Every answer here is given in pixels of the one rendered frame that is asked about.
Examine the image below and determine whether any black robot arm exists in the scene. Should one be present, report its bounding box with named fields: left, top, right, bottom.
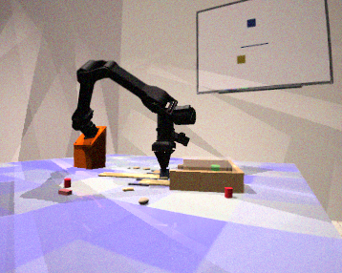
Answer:
left=72, top=59, right=196, bottom=147

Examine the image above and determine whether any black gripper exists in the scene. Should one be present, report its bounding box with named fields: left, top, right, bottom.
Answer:
left=152, top=125, right=176, bottom=173

